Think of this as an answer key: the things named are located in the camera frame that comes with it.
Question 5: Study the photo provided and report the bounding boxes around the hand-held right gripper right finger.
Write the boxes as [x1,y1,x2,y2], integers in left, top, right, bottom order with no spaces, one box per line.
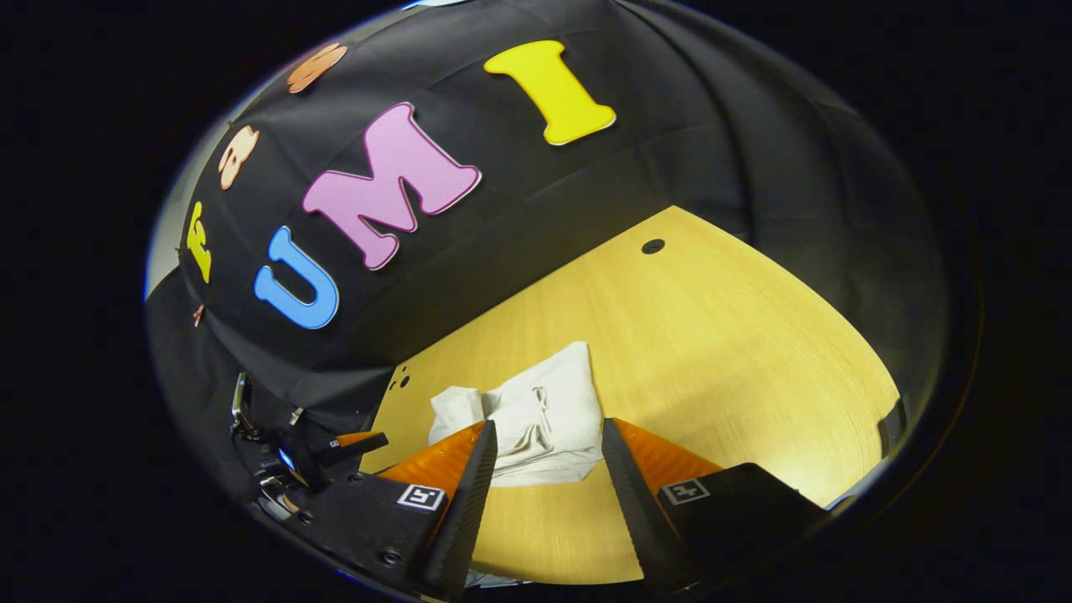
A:
[601,417,830,591]

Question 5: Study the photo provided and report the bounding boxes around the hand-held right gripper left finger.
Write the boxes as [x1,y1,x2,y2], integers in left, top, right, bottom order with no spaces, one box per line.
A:
[289,419,499,602]

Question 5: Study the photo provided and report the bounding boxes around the white jeans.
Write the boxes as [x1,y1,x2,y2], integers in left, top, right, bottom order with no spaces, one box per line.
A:
[428,341,606,488]

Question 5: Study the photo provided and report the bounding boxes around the black backdrop cloth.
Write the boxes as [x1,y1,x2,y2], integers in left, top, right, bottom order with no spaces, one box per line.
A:
[142,0,951,470]

